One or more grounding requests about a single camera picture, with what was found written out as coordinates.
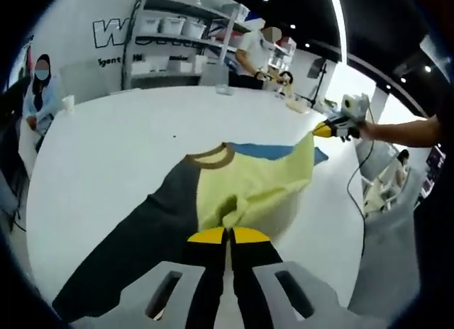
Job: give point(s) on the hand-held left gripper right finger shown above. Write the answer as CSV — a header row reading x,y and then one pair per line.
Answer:
x,y
255,268

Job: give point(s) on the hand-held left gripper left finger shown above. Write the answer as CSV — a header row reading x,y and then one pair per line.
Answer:
x,y
205,272

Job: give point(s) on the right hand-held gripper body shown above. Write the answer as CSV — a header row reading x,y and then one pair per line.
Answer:
x,y
356,107

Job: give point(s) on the yellow blue grey garment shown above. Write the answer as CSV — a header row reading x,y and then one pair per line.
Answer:
x,y
234,180

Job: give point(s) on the person's right hand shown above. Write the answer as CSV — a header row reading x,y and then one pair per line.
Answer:
x,y
367,130

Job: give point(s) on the beige table item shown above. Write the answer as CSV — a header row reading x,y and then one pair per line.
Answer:
x,y
296,105

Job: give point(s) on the black tripod stand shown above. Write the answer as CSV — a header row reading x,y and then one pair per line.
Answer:
x,y
321,81

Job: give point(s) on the small white table object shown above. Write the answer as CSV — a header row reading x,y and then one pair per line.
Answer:
x,y
224,89

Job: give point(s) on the white storage bin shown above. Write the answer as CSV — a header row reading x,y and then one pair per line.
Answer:
x,y
151,25
172,26
194,28

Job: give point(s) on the grey metal shelf rack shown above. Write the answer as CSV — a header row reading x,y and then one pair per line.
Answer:
x,y
184,42

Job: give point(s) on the white cup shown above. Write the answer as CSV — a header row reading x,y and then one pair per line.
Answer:
x,y
68,104

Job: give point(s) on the pink hanging cloth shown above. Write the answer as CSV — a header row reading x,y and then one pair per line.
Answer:
x,y
26,63

